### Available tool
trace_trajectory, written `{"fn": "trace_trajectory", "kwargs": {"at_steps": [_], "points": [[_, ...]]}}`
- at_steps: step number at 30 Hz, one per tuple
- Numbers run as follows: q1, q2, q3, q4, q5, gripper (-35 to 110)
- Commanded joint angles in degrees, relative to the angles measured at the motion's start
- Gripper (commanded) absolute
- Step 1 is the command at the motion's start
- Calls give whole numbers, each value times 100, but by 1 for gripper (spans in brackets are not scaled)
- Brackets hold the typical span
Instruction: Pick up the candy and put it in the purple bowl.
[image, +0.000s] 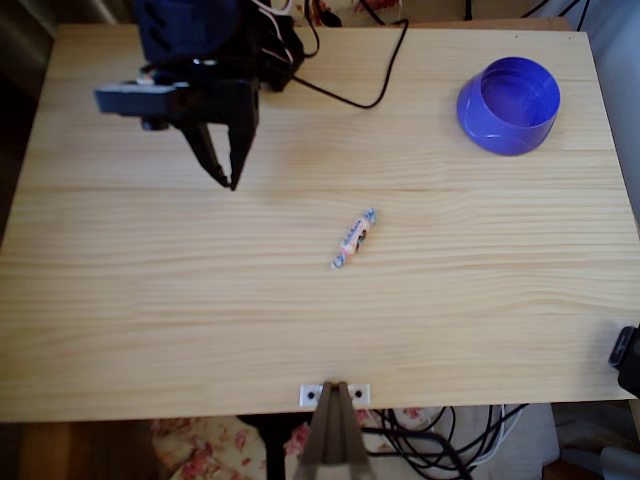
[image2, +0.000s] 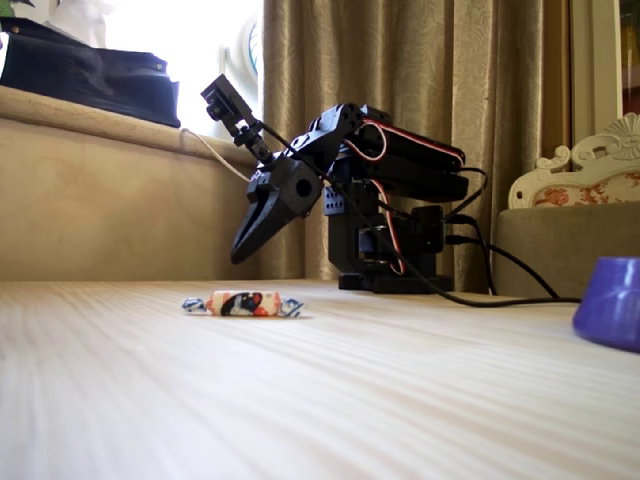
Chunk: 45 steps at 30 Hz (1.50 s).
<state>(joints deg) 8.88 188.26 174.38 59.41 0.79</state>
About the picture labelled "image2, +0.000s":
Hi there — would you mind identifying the candy with blue ends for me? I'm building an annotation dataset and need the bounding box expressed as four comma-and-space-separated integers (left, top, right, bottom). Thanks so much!
180, 289, 308, 320

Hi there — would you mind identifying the purple plastic bowl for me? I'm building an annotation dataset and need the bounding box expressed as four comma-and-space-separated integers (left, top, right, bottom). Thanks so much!
571, 256, 640, 355

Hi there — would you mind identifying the white blue round ornament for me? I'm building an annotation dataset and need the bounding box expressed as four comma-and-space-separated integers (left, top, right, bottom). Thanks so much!
218, 19, 265, 92

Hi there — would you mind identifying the beige upholstered sofa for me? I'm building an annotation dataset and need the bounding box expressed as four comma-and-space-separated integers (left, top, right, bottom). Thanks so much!
0, 84, 264, 282

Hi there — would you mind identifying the beige patterned curtain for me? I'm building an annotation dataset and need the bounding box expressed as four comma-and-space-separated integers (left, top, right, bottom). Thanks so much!
262, 0, 572, 295

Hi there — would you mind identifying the black fabric bag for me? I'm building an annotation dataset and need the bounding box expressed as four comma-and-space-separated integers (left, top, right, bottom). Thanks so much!
0, 17, 182, 129

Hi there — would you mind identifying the grey upholstered seat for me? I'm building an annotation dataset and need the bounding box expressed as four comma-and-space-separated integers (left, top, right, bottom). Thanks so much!
491, 199, 640, 301

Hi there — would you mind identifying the white ornate floral chair back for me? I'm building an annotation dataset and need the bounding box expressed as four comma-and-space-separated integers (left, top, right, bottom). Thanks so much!
507, 112, 640, 210

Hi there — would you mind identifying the white cord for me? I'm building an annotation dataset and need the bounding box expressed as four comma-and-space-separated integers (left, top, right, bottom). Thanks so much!
180, 127, 250, 182

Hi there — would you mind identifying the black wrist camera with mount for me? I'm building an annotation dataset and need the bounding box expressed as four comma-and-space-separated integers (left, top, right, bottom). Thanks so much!
200, 73, 275, 167

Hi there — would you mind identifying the black plugged cable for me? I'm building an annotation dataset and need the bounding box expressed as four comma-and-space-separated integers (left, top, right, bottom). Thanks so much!
443, 166, 499, 296
444, 233, 561, 300

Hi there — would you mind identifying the white window frame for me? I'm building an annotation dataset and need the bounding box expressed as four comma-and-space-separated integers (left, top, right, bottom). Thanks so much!
569, 0, 627, 147

